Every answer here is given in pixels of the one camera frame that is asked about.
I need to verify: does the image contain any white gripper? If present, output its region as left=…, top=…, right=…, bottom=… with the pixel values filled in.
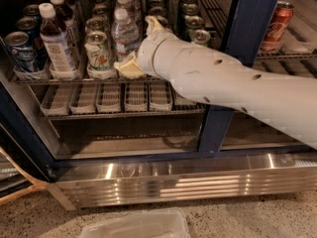
left=114, top=16, right=174, bottom=79

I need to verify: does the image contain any clear front water bottle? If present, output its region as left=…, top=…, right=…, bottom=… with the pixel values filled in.
left=111, top=8, right=141, bottom=61

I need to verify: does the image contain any clear water bottle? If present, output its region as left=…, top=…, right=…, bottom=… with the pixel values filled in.
left=114, top=0, right=142, bottom=24
left=111, top=8, right=141, bottom=61

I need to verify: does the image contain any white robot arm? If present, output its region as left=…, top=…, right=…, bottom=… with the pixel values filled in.
left=114, top=16, right=317, bottom=149

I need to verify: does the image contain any front dark tea bottle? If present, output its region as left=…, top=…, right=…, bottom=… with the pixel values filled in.
left=39, top=3, right=77, bottom=80

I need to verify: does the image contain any dark tea bottle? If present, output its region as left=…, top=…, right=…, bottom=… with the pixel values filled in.
left=50, top=0, right=80, bottom=61
left=39, top=3, right=77, bottom=80

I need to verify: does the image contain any stainless fridge base grille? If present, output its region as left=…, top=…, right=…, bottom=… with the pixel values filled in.
left=48, top=152, right=317, bottom=210

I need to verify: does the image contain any front white green can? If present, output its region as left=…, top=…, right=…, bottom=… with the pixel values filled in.
left=84, top=31, right=114, bottom=70

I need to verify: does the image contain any white green can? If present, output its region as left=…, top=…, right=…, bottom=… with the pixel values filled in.
left=84, top=31, right=114, bottom=70
left=85, top=16, right=108, bottom=33

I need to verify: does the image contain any green soda can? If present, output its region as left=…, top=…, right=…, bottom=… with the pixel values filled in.
left=183, top=16, right=204, bottom=34
left=189, top=30, right=211, bottom=47

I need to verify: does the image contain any front green soda can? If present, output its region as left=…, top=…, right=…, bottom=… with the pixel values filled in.
left=189, top=30, right=211, bottom=47

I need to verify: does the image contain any blue soda can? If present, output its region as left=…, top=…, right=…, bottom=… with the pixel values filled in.
left=4, top=31, right=39, bottom=72
left=15, top=16, right=49, bottom=69

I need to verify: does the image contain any front blue soda can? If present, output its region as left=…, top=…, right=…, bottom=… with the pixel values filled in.
left=4, top=31, right=39, bottom=72

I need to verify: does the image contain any red cola can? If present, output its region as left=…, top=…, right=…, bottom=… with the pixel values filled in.
left=261, top=1, right=294, bottom=52

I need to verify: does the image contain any clear plastic bin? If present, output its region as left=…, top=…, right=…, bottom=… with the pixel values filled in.
left=79, top=207, right=191, bottom=238

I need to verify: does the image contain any middle wire shelf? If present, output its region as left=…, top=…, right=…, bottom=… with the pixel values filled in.
left=28, top=79, right=207, bottom=121

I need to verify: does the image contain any wire shelf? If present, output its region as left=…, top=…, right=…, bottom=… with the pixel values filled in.
left=12, top=0, right=317, bottom=86
left=28, top=79, right=207, bottom=121

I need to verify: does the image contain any top wire shelf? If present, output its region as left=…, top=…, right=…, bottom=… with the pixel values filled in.
left=12, top=0, right=317, bottom=86

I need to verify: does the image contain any blue fridge door frame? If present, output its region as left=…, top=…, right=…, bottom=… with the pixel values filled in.
left=198, top=0, right=278, bottom=153

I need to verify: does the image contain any wooden frame piece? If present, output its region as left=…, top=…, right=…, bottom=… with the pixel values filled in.
left=0, top=147, right=48, bottom=205

